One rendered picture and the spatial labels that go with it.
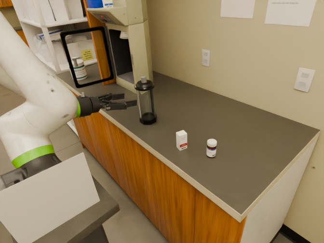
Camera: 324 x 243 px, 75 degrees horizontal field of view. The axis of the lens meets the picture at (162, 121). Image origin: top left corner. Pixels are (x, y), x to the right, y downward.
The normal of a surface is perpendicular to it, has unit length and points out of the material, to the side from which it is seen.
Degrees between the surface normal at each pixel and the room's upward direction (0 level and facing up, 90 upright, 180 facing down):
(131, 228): 0
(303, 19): 90
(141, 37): 90
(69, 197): 90
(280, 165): 0
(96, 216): 0
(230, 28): 90
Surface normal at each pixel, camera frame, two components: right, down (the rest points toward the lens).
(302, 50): -0.76, 0.39
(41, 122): 0.15, 0.54
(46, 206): 0.63, 0.38
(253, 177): -0.06, -0.84
